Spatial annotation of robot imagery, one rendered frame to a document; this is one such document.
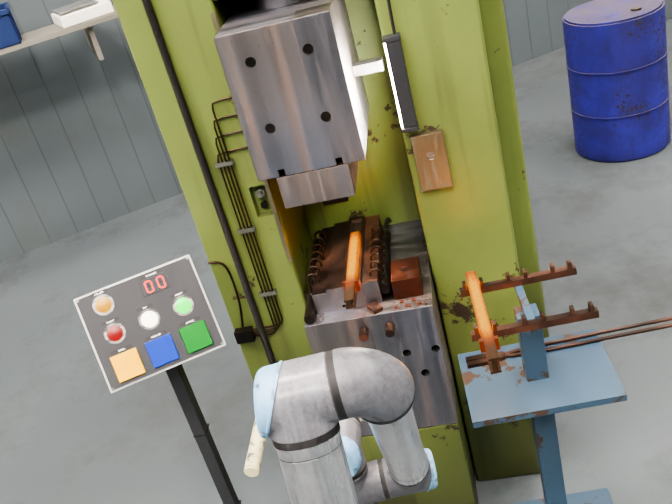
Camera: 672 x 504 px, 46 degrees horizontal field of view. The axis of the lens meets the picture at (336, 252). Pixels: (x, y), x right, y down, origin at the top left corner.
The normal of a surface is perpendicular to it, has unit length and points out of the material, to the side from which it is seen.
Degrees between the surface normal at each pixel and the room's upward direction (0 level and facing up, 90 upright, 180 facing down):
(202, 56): 90
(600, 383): 0
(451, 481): 90
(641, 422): 0
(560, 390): 0
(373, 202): 90
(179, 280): 60
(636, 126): 90
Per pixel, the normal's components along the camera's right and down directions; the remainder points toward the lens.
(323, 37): -0.06, 0.50
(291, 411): -0.03, 0.16
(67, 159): 0.37, 0.37
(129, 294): 0.19, -0.11
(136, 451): -0.24, -0.85
